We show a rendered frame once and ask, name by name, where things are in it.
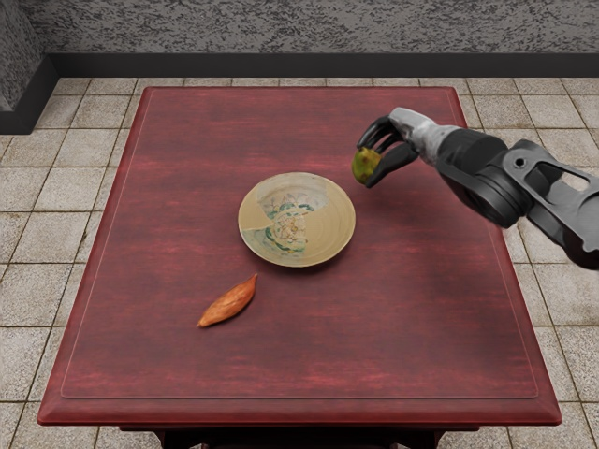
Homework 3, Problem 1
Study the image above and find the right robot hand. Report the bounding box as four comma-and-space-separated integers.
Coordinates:
356, 107, 451, 190

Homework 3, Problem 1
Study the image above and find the green round fruit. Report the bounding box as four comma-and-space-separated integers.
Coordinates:
351, 146, 383, 186

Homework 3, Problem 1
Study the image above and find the beige patterned plate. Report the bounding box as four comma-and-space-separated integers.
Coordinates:
237, 171, 357, 268

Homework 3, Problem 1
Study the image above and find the orange pointed fruit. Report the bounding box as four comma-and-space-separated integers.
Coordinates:
197, 272, 259, 328

